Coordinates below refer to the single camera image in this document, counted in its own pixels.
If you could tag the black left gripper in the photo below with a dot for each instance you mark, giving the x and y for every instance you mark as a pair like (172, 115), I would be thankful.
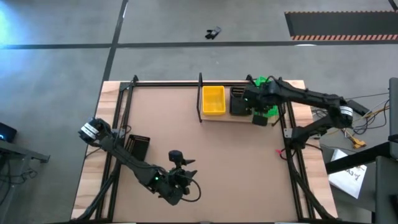
(175, 186)

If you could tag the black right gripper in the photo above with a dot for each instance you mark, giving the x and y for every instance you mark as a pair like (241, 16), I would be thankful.
(259, 98)

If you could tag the green plastic basket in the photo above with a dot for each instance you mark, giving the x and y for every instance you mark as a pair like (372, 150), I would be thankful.
(273, 111)

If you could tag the black plastic basket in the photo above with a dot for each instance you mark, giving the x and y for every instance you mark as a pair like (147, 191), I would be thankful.
(141, 147)
(237, 107)

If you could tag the yellow plastic basket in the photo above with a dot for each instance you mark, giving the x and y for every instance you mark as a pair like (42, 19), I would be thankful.
(214, 100)

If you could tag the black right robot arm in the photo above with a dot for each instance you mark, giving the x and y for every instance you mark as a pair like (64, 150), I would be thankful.
(311, 98)

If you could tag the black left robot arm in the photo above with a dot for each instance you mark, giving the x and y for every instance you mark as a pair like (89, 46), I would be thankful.
(130, 160)

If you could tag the wooden shelf board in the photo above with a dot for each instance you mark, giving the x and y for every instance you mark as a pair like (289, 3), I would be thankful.
(227, 118)

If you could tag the brown table mat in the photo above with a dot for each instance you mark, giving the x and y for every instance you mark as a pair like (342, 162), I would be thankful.
(236, 155)

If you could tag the small black floor object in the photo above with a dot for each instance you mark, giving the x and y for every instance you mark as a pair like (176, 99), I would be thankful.
(213, 33)

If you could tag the black power strip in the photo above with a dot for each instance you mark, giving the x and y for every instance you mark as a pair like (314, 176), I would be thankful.
(360, 109)

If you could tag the black hazard-striped floor mat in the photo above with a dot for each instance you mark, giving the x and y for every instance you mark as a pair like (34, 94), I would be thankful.
(342, 23)

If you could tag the black metal bar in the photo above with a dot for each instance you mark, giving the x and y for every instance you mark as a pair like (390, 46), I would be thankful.
(357, 158)

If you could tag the white paper sheet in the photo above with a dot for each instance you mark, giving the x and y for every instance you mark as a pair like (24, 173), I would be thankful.
(346, 179)

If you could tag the grey furniture panel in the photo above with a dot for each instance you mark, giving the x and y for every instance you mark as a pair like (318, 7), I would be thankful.
(387, 193)

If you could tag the grey metal stand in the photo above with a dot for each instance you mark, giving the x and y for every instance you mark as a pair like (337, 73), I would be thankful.
(21, 152)

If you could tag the black device with blue light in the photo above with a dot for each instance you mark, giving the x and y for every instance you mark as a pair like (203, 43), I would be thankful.
(7, 132)

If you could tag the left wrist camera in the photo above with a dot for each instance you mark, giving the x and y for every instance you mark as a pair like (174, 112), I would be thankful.
(175, 156)

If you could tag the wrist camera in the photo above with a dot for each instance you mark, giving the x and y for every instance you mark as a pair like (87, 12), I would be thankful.
(175, 156)
(260, 120)

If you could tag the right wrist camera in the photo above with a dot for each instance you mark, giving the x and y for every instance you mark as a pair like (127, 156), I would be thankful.
(260, 120)

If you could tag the black metal shelf frame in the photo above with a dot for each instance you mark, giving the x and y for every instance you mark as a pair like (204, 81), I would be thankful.
(200, 99)

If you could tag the black aluminium table frame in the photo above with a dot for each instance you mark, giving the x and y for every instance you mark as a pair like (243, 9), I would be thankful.
(168, 84)

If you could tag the grey upright post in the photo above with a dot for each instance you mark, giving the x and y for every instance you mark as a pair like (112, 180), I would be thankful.
(393, 109)

